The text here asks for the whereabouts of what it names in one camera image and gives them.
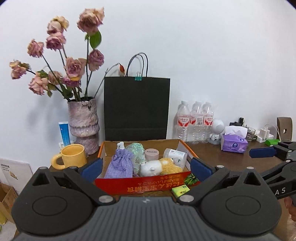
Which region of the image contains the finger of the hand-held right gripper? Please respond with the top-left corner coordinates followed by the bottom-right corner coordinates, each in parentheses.
top-left (261, 160), bottom-right (296, 185)
top-left (249, 141), bottom-right (296, 161)

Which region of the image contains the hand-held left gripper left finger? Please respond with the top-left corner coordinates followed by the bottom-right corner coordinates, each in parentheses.
top-left (32, 158), bottom-right (116, 206)

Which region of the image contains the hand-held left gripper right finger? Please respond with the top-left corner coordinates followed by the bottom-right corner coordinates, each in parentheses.
top-left (177, 157), bottom-right (264, 206)

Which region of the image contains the purple drawstring pouch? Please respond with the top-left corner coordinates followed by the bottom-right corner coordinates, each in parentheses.
top-left (104, 148), bottom-right (134, 179)

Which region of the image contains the clear container with white label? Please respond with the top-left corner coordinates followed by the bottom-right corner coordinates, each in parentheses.
top-left (163, 148), bottom-right (188, 169)

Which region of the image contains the white and yellow plush toy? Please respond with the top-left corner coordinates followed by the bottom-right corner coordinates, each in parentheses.
top-left (140, 157), bottom-right (184, 178)

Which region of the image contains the iridescent green organza bag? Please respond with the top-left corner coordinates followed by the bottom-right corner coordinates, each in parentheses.
top-left (125, 142), bottom-right (146, 176)

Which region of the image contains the red cardboard box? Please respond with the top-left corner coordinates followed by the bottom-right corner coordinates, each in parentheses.
top-left (94, 139), bottom-right (201, 195)

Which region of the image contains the pink cylindrical jar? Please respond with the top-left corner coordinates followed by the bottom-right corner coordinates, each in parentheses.
top-left (144, 148), bottom-right (160, 161)

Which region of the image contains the brown wooden desktop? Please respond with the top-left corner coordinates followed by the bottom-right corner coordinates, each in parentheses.
top-left (14, 137), bottom-right (296, 241)

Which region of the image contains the person's right hand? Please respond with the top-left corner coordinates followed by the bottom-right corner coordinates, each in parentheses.
top-left (284, 197), bottom-right (296, 222)

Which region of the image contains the clear glass cup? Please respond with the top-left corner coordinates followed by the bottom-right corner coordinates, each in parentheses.
top-left (245, 127), bottom-right (257, 141)

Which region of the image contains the yellow ceramic mug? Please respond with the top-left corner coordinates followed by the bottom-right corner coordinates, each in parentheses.
top-left (51, 143), bottom-right (88, 170)

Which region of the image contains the green and yellow packet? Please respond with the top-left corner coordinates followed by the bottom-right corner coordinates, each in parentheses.
top-left (171, 185), bottom-right (191, 197)

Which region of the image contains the purple tissue pack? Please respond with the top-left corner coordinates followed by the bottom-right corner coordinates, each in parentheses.
top-left (220, 126), bottom-right (249, 154)

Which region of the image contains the brown cardboard piece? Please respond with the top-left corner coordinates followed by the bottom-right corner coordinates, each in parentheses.
top-left (277, 117), bottom-right (293, 142)

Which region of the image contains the small black device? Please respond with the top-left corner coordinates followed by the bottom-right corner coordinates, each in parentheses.
top-left (229, 117), bottom-right (246, 127)

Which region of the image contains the blue and white tube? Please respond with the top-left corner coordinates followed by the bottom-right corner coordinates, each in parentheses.
top-left (58, 121), bottom-right (72, 146)

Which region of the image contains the white round robot toy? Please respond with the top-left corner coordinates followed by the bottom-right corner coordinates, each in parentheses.
top-left (208, 119), bottom-right (225, 145)

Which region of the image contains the mottled purple ceramic vase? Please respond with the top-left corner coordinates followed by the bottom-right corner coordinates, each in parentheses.
top-left (67, 98), bottom-right (100, 155)

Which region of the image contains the black paper bag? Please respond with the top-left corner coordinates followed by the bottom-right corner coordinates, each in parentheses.
top-left (103, 52), bottom-right (172, 142)

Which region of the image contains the white board with print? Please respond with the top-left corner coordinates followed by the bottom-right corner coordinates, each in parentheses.
top-left (0, 157), bottom-right (34, 193)

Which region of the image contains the open brown cardboard carton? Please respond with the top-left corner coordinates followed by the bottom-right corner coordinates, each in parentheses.
top-left (0, 183), bottom-right (19, 224)

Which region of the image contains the bunch of dried pink roses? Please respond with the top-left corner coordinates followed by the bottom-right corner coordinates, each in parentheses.
top-left (9, 7), bottom-right (127, 103)

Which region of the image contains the white charger with cable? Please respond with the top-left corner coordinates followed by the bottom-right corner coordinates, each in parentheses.
top-left (258, 124), bottom-right (278, 143)

